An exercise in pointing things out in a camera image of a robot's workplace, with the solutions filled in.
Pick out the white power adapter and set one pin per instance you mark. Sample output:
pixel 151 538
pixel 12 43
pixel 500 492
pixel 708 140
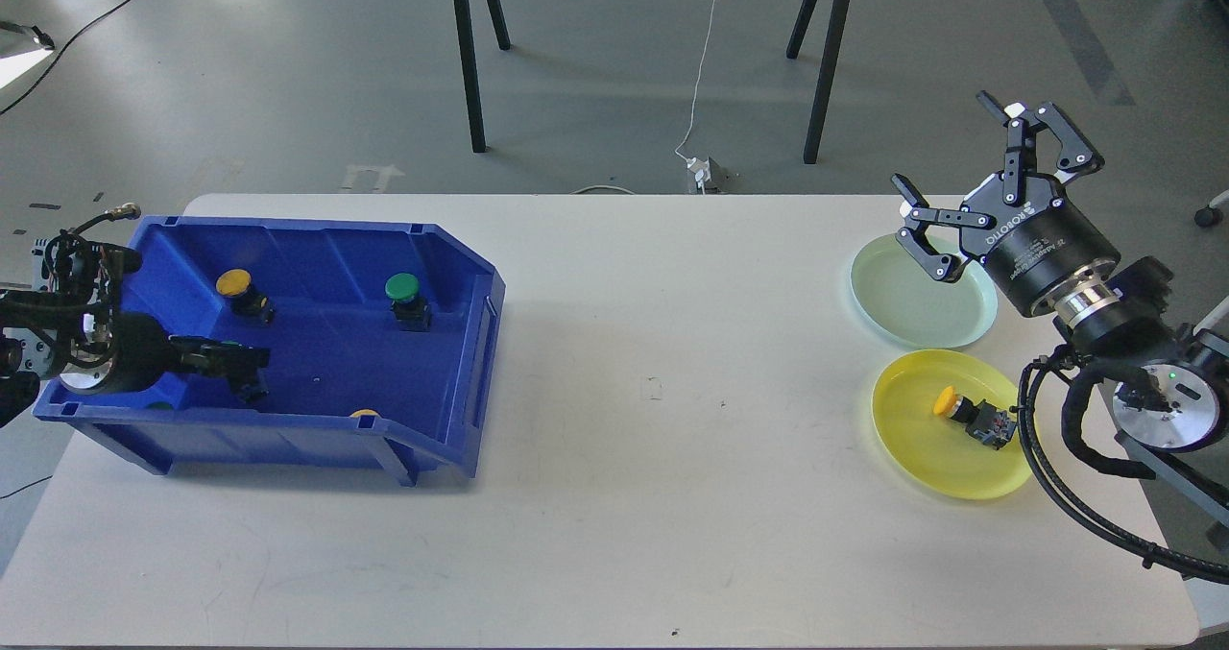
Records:
pixel 706 177

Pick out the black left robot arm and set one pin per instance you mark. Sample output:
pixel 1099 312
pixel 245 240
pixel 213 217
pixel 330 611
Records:
pixel 71 326

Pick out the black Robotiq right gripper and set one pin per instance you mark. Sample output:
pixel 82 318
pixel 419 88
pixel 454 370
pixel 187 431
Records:
pixel 1019 225

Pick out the green push button front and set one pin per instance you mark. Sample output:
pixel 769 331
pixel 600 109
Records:
pixel 245 376

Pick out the green push button rear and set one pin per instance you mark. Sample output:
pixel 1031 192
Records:
pixel 411 309

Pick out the black tripod leg left rear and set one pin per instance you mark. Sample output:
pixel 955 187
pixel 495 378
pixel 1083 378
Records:
pixel 501 31

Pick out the light green plastic plate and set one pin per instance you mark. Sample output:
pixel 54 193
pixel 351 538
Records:
pixel 895 296

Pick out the blue plastic bin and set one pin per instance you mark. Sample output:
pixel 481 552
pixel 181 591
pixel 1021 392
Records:
pixel 335 348

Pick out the black tripod leg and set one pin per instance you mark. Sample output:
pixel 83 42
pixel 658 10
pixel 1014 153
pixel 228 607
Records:
pixel 836 27
pixel 468 62
pixel 800 28
pixel 501 31

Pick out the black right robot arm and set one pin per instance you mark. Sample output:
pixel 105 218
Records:
pixel 1140 395

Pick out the yellow plastic plate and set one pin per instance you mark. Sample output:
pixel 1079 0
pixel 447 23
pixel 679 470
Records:
pixel 935 451

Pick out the black tripod leg right rear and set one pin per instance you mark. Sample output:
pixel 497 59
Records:
pixel 800 28

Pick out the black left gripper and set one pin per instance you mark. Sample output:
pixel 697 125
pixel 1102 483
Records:
pixel 140 353

